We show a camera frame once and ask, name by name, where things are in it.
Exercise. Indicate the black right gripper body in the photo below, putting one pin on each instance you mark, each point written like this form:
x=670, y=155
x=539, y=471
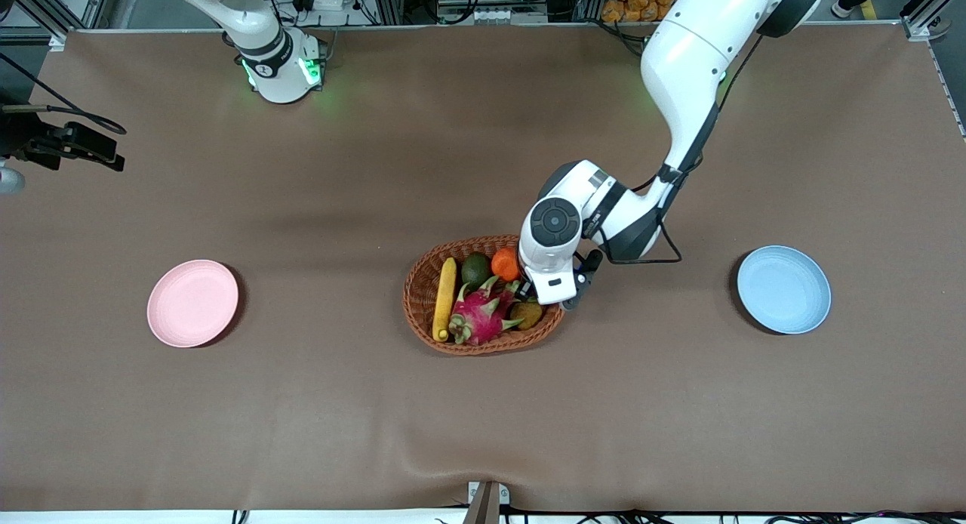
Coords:
x=23, y=137

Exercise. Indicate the yellow banana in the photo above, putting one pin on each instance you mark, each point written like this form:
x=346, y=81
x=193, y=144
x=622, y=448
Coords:
x=445, y=297

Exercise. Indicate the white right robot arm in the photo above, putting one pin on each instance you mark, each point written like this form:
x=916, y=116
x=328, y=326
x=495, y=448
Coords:
x=275, y=63

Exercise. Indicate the brown kiwi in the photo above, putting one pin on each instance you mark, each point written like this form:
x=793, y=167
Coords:
x=528, y=316

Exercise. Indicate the orange tangerine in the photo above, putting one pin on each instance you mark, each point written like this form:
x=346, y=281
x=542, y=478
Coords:
x=504, y=266

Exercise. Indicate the pink dragon fruit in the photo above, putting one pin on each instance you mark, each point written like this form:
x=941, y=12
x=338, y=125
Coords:
x=479, y=316

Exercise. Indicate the dark green avocado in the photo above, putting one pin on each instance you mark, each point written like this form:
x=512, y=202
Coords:
x=475, y=269

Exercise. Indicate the brown wicker basket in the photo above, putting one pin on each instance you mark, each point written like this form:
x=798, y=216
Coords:
x=490, y=347

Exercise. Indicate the brown table mat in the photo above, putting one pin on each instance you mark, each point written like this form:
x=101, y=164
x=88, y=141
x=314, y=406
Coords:
x=483, y=418

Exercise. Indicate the pink round plate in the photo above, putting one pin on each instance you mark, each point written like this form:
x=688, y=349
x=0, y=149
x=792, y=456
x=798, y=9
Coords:
x=192, y=303

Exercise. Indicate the light blue round plate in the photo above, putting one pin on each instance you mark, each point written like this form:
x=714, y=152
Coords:
x=785, y=290

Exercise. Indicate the grey control box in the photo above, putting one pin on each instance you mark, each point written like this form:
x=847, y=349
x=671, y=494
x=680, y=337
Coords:
x=490, y=3

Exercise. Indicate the orange snack packets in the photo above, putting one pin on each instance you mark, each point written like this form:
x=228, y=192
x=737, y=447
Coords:
x=626, y=3

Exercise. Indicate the white sneaker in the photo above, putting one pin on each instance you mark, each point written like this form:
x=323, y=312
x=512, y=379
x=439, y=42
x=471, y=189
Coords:
x=843, y=9

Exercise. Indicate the metal table clamp bracket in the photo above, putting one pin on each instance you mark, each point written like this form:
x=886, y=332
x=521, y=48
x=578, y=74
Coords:
x=487, y=501

